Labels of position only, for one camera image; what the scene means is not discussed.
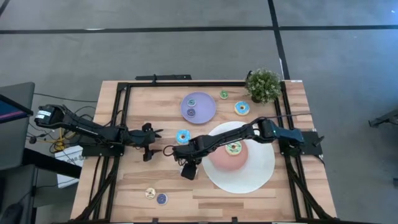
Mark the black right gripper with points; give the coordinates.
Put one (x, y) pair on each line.
(186, 151)

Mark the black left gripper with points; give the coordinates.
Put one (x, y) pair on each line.
(138, 137)

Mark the large blue iced donut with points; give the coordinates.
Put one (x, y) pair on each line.
(238, 109)
(178, 139)

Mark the large green black-drizzled donut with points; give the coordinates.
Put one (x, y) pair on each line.
(228, 150)

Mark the small cream iced donut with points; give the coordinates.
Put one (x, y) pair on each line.
(147, 194)

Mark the small purple iced donut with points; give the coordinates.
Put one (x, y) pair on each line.
(188, 113)

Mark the small light blue donut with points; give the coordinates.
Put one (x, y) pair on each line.
(188, 103)

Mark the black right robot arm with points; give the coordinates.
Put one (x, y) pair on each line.
(230, 137)

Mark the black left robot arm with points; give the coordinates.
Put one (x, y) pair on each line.
(87, 127)

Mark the pink plate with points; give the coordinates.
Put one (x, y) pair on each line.
(227, 161)

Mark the small dark blue donut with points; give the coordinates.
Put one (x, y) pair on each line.
(159, 200)

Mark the small table edge clamp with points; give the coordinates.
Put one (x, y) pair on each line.
(234, 220)
(154, 221)

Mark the black mounting bar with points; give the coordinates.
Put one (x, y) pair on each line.
(146, 77)

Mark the purple plate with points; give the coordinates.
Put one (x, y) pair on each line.
(203, 109)

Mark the large white plate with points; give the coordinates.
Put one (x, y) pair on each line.
(255, 174)

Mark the white printed paper sheet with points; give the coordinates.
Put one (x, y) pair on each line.
(66, 157)

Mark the small green iced donut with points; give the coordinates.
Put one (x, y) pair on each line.
(221, 96)

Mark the dark desk beam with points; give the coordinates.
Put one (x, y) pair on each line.
(49, 161)

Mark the potted green plant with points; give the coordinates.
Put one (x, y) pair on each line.
(262, 85)

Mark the black power plug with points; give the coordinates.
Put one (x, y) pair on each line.
(32, 140)

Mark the grey desk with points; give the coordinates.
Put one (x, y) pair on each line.
(15, 146)

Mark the dark computer monitor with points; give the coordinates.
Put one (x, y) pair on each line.
(9, 112)

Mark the black stand leg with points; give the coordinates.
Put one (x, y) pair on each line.
(384, 118)

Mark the black aluminium table frame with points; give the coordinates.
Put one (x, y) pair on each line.
(217, 83)

